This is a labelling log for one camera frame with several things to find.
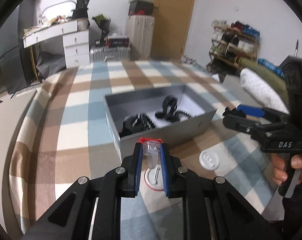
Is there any black headband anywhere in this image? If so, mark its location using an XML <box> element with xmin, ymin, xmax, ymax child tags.
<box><xmin>119</xmin><ymin>113</ymin><xmax>156</xmax><ymax>138</ymax></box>

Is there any grey open storage box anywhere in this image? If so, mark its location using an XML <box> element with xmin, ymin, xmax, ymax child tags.
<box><xmin>105</xmin><ymin>85</ymin><xmax>216</xmax><ymax>159</ymax></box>

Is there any white drawer unit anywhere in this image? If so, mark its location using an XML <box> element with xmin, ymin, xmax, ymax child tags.
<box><xmin>63</xmin><ymin>29</ymin><xmax>90</xmax><ymax>68</ymax></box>

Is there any dark flower bouquet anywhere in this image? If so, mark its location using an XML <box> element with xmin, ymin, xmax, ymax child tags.
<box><xmin>92</xmin><ymin>14</ymin><xmax>111</xmax><ymax>41</ymax></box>

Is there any black bag on desk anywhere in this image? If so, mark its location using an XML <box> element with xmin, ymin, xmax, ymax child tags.
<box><xmin>72</xmin><ymin>0</ymin><xmax>90</xmax><ymax>20</ymax></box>

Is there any black claw hair clip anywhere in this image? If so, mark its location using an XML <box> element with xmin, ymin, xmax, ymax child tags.
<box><xmin>155</xmin><ymin>95</ymin><xmax>180</xmax><ymax>122</ymax></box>

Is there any white upright suitcase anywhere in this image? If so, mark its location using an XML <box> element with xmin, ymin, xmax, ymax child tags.
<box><xmin>125</xmin><ymin>15</ymin><xmax>155</xmax><ymax>60</ymax></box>

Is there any black red shoe box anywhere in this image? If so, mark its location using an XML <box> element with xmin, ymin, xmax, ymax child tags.
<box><xmin>128</xmin><ymin>0</ymin><xmax>154</xmax><ymax>16</ymax></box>

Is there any wooden door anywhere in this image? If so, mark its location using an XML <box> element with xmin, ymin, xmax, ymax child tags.
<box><xmin>151</xmin><ymin>0</ymin><xmax>194</xmax><ymax>60</ymax></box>

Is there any plaid bed cover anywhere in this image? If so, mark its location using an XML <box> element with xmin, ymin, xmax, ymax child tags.
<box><xmin>9</xmin><ymin>61</ymin><xmax>276</xmax><ymax>232</ymax></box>

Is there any right hand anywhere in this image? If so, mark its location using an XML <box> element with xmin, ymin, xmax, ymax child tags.
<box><xmin>272</xmin><ymin>153</ymin><xmax>302</xmax><ymax>186</ymax></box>

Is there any grey box lid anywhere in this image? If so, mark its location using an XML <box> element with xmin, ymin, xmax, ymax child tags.
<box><xmin>222</xmin><ymin>75</ymin><xmax>255</xmax><ymax>106</ymax></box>

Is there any shoe rack with shoes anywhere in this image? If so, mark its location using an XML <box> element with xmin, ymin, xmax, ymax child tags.
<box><xmin>207</xmin><ymin>20</ymin><xmax>260</xmax><ymax>72</ymax></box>

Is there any white rolled towel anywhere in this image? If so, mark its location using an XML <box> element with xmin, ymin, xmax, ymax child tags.
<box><xmin>240</xmin><ymin>68</ymin><xmax>289</xmax><ymax>114</ymax></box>

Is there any white dressing desk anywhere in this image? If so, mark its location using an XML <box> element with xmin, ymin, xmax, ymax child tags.
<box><xmin>23</xmin><ymin>18</ymin><xmax>90</xmax><ymax>48</ymax></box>

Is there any white pin badge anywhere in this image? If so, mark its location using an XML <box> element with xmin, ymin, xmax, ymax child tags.
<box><xmin>199</xmin><ymin>150</ymin><xmax>220</xmax><ymax>171</ymax></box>

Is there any dark grey refrigerator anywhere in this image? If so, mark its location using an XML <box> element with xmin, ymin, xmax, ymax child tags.
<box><xmin>0</xmin><ymin>0</ymin><xmax>35</xmax><ymax>94</ymax></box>

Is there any blue plaid cloth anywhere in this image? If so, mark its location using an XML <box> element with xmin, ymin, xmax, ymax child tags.
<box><xmin>258</xmin><ymin>58</ymin><xmax>284</xmax><ymax>79</ymax></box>

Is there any silver suitcase lying flat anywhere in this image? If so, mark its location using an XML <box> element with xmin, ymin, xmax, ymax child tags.
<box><xmin>89</xmin><ymin>47</ymin><xmax>131</xmax><ymax>63</ymax></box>

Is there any olive green roll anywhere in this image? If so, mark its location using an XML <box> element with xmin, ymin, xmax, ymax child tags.
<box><xmin>238</xmin><ymin>57</ymin><xmax>288</xmax><ymax>101</ymax></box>

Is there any black fabric under desk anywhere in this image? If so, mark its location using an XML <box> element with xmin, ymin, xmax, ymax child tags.
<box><xmin>36</xmin><ymin>51</ymin><xmax>66</xmax><ymax>80</ymax></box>

